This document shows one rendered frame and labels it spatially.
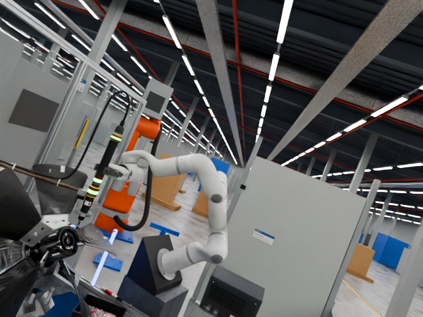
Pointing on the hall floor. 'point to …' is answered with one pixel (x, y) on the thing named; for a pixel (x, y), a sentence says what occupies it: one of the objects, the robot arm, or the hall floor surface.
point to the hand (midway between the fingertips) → (102, 168)
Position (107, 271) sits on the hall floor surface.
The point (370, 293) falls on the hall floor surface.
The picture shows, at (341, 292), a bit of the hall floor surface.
